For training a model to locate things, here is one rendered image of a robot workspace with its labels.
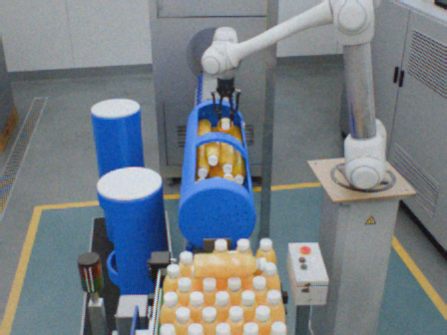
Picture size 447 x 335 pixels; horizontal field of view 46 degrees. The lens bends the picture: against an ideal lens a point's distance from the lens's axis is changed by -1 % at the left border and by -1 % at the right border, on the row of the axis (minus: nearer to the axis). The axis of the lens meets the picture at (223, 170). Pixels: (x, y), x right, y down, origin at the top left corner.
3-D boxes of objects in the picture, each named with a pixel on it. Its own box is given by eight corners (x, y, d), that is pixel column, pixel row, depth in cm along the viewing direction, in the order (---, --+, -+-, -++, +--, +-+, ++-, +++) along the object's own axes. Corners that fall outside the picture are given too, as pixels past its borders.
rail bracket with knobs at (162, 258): (177, 273, 199) (176, 250, 194) (176, 285, 192) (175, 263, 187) (151, 273, 198) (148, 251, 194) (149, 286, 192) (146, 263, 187)
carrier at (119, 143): (140, 249, 336) (157, 224, 360) (128, 121, 295) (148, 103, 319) (99, 242, 343) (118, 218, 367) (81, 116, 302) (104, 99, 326)
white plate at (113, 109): (127, 118, 295) (127, 120, 295) (147, 101, 318) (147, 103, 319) (82, 114, 301) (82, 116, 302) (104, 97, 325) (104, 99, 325)
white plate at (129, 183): (145, 162, 249) (145, 164, 249) (88, 176, 236) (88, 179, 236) (173, 186, 228) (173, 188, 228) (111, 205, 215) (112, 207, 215)
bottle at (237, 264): (194, 282, 163) (260, 280, 163) (194, 270, 157) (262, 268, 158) (194, 261, 167) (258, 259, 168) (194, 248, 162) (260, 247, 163)
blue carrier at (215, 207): (246, 146, 278) (238, 94, 264) (260, 246, 200) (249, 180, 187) (193, 154, 279) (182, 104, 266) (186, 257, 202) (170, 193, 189)
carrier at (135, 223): (158, 305, 291) (109, 325, 278) (146, 164, 250) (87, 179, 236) (183, 338, 270) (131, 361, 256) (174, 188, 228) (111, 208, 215)
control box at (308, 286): (315, 265, 186) (317, 241, 181) (325, 305, 168) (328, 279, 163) (286, 266, 186) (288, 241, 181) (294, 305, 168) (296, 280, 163)
